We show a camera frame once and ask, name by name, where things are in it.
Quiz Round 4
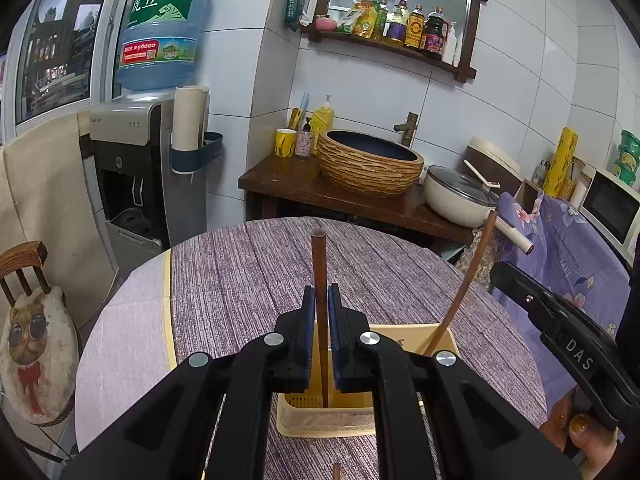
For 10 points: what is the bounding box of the person's right hand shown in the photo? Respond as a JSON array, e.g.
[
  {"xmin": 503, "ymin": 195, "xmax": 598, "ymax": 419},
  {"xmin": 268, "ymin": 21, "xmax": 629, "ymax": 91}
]
[{"xmin": 540, "ymin": 388, "xmax": 623, "ymax": 471}]

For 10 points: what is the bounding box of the window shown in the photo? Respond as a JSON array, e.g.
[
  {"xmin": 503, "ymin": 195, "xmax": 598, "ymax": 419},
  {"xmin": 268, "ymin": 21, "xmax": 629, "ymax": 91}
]
[{"xmin": 0, "ymin": 0, "xmax": 136, "ymax": 128}]

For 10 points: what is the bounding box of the cream plastic utensil holder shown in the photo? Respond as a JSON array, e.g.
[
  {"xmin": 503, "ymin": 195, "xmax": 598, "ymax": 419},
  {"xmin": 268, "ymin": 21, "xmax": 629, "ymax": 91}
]
[{"xmin": 276, "ymin": 324, "xmax": 460, "ymax": 437}]

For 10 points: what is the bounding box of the dark sauce bottle red label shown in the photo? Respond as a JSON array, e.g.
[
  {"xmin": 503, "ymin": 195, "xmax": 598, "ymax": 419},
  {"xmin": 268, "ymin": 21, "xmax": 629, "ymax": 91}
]
[{"xmin": 421, "ymin": 7, "xmax": 447, "ymax": 57}]

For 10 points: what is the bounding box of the grey water dispenser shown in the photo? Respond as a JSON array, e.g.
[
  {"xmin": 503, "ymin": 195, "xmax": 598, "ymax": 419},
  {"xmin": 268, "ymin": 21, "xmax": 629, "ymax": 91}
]
[{"xmin": 89, "ymin": 91, "xmax": 208, "ymax": 256}]

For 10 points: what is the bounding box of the blue wall caddy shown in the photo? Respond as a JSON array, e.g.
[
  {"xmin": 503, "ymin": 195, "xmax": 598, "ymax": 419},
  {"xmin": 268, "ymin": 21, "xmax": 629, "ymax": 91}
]
[{"xmin": 169, "ymin": 131, "xmax": 224, "ymax": 174}]

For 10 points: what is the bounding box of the pale lilac table cover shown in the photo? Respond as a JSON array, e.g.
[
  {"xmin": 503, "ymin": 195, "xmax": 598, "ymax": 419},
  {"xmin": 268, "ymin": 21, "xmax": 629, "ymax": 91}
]
[{"xmin": 75, "ymin": 250, "xmax": 178, "ymax": 453}]

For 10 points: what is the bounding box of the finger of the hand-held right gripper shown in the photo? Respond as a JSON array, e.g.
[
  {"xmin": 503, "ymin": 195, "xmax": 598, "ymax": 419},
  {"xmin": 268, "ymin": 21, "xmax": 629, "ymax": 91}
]
[{"xmin": 490, "ymin": 261, "xmax": 557, "ymax": 322}]

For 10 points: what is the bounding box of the white microwave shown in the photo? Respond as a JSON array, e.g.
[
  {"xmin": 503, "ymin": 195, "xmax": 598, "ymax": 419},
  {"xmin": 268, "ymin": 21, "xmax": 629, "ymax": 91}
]
[{"xmin": 581, "ymin": 167, "xmax": 640, "ymax": 262}]

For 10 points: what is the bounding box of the purple striped tablecloth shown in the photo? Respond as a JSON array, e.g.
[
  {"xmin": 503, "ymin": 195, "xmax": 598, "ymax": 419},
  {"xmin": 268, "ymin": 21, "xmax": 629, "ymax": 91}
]
[{"xmin": 170, "ymin": 216, "xmax": 548, "ymax": 480}]

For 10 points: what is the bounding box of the yellow dish soap bottle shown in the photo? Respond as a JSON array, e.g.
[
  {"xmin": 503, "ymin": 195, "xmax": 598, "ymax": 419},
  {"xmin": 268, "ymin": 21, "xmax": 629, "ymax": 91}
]
[{"xmin": 312, "ymin": 95, "xmax": 335, "ymax": 156}]

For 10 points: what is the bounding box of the beige cloth cover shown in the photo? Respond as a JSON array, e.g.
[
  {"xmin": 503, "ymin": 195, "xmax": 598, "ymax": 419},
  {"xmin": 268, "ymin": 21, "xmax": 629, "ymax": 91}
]
[{"xmin": 0, "ymin": 112, "xmax": 118, "ymax": 323}]

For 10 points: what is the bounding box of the dark bottle purple label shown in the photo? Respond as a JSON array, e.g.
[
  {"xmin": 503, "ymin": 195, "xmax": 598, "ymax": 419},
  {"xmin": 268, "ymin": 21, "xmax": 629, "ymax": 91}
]
[{"xmin": 386, "ymin": 0, "xmax": 410, "ymax": 47}]

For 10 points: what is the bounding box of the cat print cushion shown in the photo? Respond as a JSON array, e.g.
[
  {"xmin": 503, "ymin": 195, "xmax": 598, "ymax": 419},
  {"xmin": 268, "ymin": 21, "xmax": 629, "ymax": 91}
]
[{"xmin": 0, "ymin": 285, "xmax": 81, "ymax": 428}]

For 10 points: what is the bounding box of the dark wooden wall shelf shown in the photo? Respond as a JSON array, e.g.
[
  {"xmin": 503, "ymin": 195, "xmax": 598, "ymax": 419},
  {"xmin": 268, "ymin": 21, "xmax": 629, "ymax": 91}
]
[{"xmin": 300, "ymin": 0, "xmax": 490, "ymax": 82}]

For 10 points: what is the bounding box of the bronze faucet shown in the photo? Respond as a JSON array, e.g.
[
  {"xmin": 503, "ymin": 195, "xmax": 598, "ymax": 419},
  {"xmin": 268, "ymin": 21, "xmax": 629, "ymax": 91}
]
[{"xmin": 394, "ymin": 112, "xmax": 419, "ymax": 147}]

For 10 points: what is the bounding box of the yellow mug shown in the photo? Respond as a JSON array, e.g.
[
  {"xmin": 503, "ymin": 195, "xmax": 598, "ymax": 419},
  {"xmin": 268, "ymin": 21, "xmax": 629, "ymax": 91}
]
[{"xmin": 275, "ymin": 129, "xmax": 298, "ymax": 159}]

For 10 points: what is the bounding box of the cream brown rice cooker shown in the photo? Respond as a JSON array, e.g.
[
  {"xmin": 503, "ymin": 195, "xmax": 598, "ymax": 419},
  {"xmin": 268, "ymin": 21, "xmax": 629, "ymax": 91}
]
[{"xmin": 467, "ymin": 136, "xmax": 522, "ymax": 197}]

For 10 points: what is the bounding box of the woven pattern wash basin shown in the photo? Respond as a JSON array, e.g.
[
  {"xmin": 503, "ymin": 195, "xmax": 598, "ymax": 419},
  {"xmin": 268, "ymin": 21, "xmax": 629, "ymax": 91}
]
[{"xmin": 317, "ymin": 129, "xmax": 425, "ymax": 197}]

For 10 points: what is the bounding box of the white ladle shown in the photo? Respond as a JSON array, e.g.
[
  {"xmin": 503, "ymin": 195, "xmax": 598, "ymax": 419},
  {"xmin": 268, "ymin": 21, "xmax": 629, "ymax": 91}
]
[{"xmin": 463, "ymin": 160, "xmax": 501, "ymax": 191}]

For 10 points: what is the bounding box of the brown patterned cloth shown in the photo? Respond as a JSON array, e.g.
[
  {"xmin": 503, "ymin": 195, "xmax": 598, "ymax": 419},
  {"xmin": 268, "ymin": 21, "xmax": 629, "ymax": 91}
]
[{"xmin": 456, "ymin": 232, "xmax": 499, "ymax": 292}]

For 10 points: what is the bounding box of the wooden chair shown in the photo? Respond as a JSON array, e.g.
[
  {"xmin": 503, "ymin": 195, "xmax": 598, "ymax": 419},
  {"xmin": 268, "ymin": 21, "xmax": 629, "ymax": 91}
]
[{"xmin": 0, "ymin": 241, "xmax": 49, "ymax": 311}]

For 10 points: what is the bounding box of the brown bottle yellow label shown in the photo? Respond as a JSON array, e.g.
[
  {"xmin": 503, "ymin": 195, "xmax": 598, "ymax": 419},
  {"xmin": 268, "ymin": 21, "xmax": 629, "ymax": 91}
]
[{"xmin": 404, "ymin": 5, "xmax": 426, "ymax": 51}]

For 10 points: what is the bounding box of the cream pot with glass lid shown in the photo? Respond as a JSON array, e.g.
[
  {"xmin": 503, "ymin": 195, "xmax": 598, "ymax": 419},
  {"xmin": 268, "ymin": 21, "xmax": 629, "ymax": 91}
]
[{"xmin": 424, "ymin": 165, "xmax": 535, "ymax": 255}]

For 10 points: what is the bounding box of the blue water bottle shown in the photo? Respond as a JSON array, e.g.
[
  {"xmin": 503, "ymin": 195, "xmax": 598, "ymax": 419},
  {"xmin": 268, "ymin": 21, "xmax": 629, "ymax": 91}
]
[{"xmin": 115, "ymin": 0, "xmax": 214, "ymax": 93}]

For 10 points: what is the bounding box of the yellow wrap roll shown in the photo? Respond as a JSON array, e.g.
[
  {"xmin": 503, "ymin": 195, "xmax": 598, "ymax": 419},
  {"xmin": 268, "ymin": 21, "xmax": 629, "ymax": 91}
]
[{"xmin": 543, "ymin": 127, "xmax": 579, "ymax": 199}]

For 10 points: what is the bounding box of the green glass bottle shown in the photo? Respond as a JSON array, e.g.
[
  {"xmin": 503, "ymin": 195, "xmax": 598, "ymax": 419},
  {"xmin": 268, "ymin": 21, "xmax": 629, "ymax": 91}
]
[{"xmin": 374, "ymin": 0, "xmax": 390, "ymax": 40}]

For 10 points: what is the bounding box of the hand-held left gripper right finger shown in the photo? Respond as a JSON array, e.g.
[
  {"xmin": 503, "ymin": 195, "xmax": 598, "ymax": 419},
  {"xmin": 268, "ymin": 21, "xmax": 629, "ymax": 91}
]
[{"xmin": 327, "ymin": 282, "xmax": 583, "ymax": 480}]

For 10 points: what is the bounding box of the dark wooden side table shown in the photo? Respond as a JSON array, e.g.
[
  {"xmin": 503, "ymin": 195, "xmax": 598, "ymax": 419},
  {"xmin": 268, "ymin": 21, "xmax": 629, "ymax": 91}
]
[{"xmin": 239, "ymin": 152, "xmax": 476, "ymax": 252}]

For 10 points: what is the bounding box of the white plastic bottle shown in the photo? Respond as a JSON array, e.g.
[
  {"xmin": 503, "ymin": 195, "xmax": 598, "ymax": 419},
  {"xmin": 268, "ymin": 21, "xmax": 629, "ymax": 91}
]
[{"xmin": 441, "ymin": 22, "xmax": 460, "ymax": 63}]

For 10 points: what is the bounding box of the stack of green cups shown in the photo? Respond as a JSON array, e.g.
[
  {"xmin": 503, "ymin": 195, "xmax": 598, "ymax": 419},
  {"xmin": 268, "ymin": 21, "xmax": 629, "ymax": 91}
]
[{"xmin": 612, "ymin": 130, "xmax": 640, "ymax": 187}]

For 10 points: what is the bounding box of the green yellow refill pouch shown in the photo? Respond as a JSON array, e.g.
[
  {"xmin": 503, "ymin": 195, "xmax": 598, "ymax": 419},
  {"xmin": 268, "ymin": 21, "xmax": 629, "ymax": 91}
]
[{"xmin": 337, "ymin": 1, "xmax": 362, "ymax": 35}]

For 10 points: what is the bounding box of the green hanging packet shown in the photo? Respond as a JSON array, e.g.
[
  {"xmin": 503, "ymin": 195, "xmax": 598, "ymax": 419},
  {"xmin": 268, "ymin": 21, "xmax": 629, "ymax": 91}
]
[{"xmin": 285, "ymin": 0, "xmax": 306, "ymax": 31}]

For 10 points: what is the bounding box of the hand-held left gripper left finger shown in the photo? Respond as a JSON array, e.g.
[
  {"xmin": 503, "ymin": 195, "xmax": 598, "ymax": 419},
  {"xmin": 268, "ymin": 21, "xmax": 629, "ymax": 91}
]
[{"xmin": 60, "ymin": 285, "xmax": 317, "ymax": 480}]

